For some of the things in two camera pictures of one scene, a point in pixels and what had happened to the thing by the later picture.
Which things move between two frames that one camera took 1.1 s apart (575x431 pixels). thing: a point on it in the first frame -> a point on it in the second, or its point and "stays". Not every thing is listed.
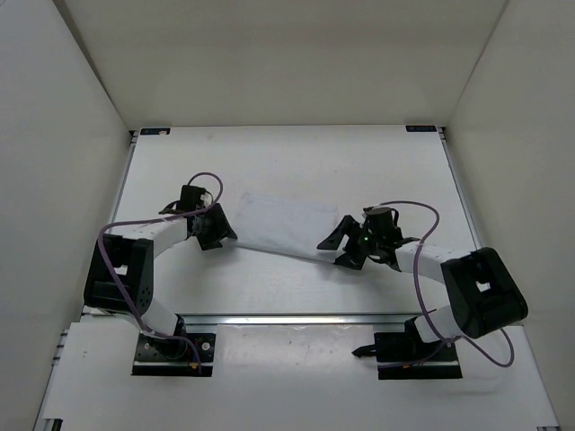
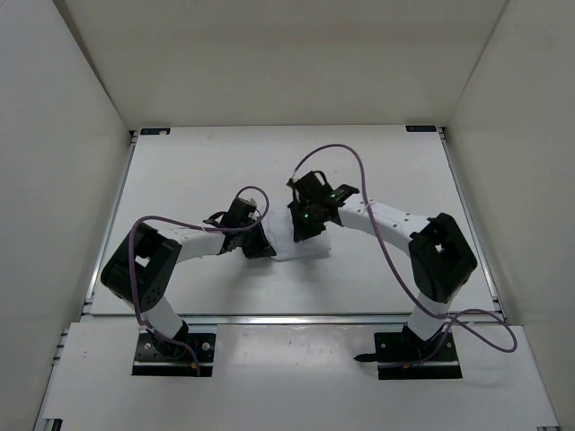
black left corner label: [154, 130] stays
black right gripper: [347, 227] -> [303, 232]
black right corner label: [420, 127] stays
